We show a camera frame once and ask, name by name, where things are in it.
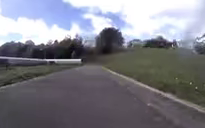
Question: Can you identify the large dark tree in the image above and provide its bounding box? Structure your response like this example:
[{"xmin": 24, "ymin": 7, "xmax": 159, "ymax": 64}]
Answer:
[{"xmin": 94, "ymin": 26, "xmax": 126, "ymax": 55}]

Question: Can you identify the grey asphalt path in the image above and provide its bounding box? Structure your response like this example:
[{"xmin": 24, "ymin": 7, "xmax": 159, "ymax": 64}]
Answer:
[{"xmin": 0, "ymin": 64, "xmax": 205, "ymax": 128}]

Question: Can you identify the row of distant trees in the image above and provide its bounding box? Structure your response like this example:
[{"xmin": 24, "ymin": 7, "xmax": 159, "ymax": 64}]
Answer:
[{"xmin": 0, "ymin": 33, "xmax": 91, "ymax": 61}]

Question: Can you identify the building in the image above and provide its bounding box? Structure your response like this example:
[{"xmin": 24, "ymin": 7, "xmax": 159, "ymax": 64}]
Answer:
[{"xmin": 143, "ymin": 35, "xmax": 178, "ymax": 50}]

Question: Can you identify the concrete kerb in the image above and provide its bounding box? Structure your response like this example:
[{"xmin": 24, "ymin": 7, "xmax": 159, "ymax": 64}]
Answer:
[{"xmin": 101, "ymin": 65, "xmax": 205, "ymax": 118}]

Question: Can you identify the grass slope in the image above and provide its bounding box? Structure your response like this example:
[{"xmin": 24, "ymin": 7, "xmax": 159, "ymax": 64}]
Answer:
[{"xmin": 95, "ymin": 47, "xmax": 205, "ymax": 111}]

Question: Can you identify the white railing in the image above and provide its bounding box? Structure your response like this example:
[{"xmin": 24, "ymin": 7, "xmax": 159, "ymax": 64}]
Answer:
[{"xmin": 0, "ymin": 55, "xmax": 83, "ymax": 66}]

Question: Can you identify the leaf-strewn grass verge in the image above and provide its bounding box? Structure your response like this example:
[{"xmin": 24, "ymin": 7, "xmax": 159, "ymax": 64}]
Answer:
[{"xmin": 0, "ymin": 63, "xmax": 83, "ymax": 90}]

